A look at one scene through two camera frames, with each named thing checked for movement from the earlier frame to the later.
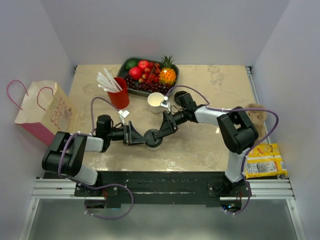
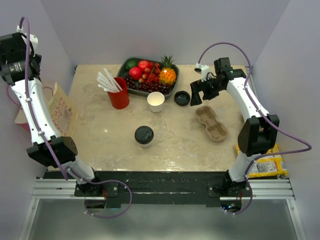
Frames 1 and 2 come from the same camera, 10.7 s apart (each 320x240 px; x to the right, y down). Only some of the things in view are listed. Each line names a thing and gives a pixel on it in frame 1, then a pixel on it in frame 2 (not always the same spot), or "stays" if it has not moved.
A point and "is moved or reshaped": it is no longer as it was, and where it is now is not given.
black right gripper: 168,128 -> 198,86
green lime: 131,63 stays
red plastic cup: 119,100 stays
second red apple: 135,73 stays
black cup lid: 151,138 is moved or reshaped
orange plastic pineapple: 168,74 stays
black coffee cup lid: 179,94 stays
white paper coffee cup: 153,148 -> 145,145
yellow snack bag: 265,159 stays
